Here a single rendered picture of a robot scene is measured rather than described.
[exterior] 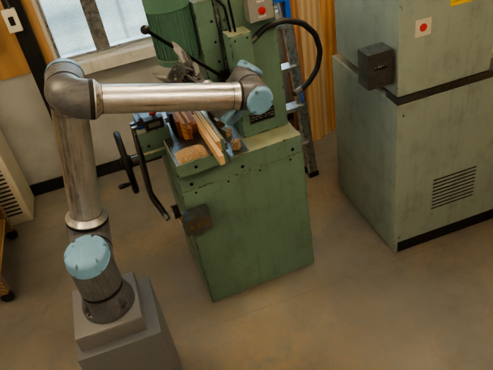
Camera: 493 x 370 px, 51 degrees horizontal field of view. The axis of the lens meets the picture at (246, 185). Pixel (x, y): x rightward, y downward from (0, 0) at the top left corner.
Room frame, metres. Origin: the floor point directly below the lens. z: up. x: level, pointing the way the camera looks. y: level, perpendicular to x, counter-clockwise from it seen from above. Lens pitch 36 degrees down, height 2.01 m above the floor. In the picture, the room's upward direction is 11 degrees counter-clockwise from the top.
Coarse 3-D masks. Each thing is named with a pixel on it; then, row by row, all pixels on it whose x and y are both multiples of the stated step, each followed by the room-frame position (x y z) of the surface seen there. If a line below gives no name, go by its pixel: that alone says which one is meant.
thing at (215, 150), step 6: (198, 120) 1.98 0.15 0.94; (198, 126) 1.93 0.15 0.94; (204, 132) 1.87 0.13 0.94; (204, 138) 1.86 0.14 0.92; (210, 138) 1.81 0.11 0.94; (210, 144) 1.77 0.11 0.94; (216, 150) 1.71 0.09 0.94; (216, 156) 1.70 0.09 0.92; (222, 156) 1.67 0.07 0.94; (222, 162) 1.67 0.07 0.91
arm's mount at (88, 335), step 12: (132, 276) 1.44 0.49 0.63; (132, 312) 1.26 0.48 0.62; (84, 324) 1.25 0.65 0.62; (96, 324) 1.24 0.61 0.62; (108, 324) 1.23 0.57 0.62; (120, 324) 1.22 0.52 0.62; (132, 324) 1.23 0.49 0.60; (144, 324) 1.24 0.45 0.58; (84, 336) 1.20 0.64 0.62; (96, 336) 1.20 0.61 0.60; (108, 336) 1.21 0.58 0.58; (120, 336) 1.22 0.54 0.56; (84, 348) 1.19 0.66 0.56
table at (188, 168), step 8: (176, 136) 1.95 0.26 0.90; (200, 136) 1.91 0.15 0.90; (168, 144) 1.90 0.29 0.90; (176, 144) 1.88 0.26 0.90; (184, 144) 1.87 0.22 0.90; (192, 144) 1.86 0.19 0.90; (200, 144) 1.85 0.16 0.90; (152, 152) 1.91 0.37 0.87; (160, 152) 1.91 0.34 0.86; (168, 152) 1.86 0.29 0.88; (176, 152) 1.82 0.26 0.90; (208, 152) 1.77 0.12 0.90; (224, 152) 1.77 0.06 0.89; (176, 160) 1.76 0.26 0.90; (192, 160) 1.74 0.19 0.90; (200, 160) 1.74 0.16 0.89; (208, 160) 1.75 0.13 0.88; (216, 160) 1.76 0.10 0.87; (224, 160) 1.76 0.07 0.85; (176, 168) 1.73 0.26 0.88; (184, 168) 1.72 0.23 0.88; (192, 168) 1.73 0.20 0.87; (200, 168) 1.74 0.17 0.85; (208, 168) 1.75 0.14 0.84; (184, 176) 1.72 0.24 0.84
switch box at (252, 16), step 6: (246, 0) 1.96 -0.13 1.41; (252, 0) 1.96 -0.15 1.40; (264, 0) 1.97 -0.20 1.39; (270, 0) 1.97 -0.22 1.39; (246, 6) 1.97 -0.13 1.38; (252, 6) 1.96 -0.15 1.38; (258, 6) 1.96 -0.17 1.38; (264, 6) 1.97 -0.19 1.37; (270, 6) 1.97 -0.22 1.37; (246, 12) 1.98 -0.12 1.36; (252, 12) 1.95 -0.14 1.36; (258, 12) 1.96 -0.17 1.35; (270, 12) 1.97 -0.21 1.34; (246, 18) 1.99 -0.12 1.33; (252, 18) 1.95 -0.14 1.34; (258, 18) 1.96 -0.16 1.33; (264, 18) 1.97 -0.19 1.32
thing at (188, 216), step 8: (192, 208) 1.79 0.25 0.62; (200, 208) 1.78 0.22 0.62; (184, 216) 1.75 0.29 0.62; (192, 216) 1.74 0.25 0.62; (200, 216) 1.73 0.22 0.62; (208, 216) 1.74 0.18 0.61; (184, 224) 1.71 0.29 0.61; (192, 224) 1.72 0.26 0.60; (200, 224) 1.72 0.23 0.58; (208, 224) 1.73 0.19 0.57; (192, 232) 1.71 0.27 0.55
